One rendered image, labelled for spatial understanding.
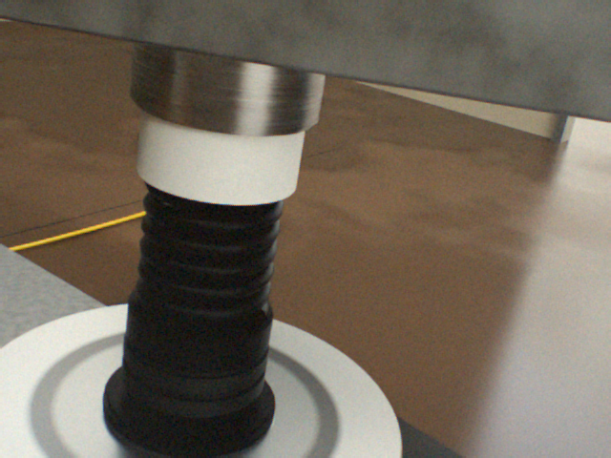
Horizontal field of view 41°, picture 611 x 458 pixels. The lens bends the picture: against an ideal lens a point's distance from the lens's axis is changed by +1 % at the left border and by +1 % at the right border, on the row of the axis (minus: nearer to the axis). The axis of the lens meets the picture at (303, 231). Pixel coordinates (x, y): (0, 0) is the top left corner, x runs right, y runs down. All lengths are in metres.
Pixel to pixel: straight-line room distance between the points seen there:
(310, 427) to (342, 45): 0.21
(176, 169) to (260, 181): 0.03
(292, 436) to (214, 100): 0.17
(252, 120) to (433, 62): 0.08
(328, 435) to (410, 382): 1.79
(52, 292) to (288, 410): 0.27
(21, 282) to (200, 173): 0.34
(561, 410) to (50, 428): 1.96
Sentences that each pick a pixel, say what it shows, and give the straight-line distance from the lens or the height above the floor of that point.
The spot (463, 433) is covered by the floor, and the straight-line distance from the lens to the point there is 2.05.
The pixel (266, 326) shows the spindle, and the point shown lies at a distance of 0.37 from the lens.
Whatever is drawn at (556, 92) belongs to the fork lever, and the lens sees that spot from 0.27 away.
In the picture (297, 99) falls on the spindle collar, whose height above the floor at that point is 1.05.
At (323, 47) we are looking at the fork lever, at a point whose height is 1.08.
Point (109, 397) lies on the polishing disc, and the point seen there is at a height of 0.89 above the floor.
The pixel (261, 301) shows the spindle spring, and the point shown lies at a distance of 0.36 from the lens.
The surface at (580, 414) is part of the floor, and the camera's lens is 2.29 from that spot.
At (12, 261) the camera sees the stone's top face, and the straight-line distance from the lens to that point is 0.67.
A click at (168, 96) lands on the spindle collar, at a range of 0.31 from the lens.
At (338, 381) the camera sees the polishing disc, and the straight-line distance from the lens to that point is 0.45.
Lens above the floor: 1.12
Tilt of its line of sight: 22 degrees down
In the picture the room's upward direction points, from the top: 9 degrees clockwise
